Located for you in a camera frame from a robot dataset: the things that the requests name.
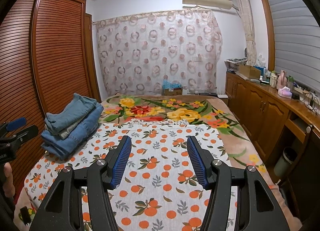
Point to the black charger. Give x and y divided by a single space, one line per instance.
296 96

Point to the open cardboard box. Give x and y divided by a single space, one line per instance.
247 70

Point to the orange print bed sheet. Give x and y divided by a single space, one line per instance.
162 191

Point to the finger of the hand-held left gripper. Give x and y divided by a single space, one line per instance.
16 123
27 130

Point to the floral beige blanket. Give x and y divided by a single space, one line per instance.
155 110

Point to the folded grey-green pants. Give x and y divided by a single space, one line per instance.
66 132

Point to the person's left hand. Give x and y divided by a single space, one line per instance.
8 178

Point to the grey trash bin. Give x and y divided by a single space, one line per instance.
283 163

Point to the small black device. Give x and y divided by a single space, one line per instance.
25 214

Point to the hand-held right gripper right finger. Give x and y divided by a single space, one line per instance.
197 160

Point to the cardboard box with blue packets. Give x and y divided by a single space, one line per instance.
172 90

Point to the blue tissue box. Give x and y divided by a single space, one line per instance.
260 63

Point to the pink bottle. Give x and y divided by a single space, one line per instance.
282 79

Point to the teal blue pants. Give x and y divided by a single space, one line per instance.
70 113

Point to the beige tied curtain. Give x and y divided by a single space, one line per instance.
246 20

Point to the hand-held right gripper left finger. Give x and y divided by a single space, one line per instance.
122 160

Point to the folded blue jeans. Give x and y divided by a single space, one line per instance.
80 133

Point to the green bottle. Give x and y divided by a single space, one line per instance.
290 82

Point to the white jar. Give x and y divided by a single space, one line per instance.
274 80

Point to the stack of newspapers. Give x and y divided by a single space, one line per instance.
232 64

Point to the circle patterned sheer curtain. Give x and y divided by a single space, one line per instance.
155 53

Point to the grey window blind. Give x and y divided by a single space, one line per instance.
292 35

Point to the pink tissue pack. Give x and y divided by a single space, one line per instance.
285 92

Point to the wooden sideboard cabinet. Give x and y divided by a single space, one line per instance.
250 103

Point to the wooden slatted wardrobe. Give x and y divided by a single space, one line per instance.
57 45

